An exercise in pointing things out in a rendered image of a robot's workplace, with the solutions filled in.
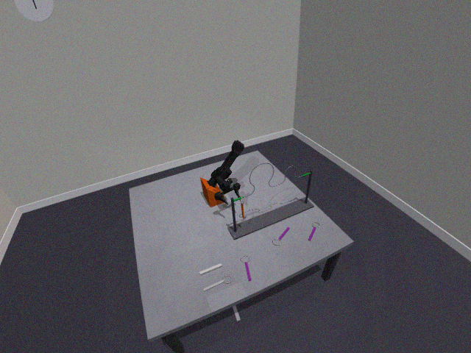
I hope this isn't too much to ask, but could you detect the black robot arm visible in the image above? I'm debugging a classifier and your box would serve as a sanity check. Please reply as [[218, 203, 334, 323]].
[[207, 140, 244, 190]]

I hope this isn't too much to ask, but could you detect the white flat bar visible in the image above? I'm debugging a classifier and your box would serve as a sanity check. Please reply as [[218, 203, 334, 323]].
[[199, 263, 222, 276]]

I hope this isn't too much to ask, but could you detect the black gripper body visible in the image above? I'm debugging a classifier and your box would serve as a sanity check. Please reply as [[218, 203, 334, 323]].
[[214, 181, 241, 200]]

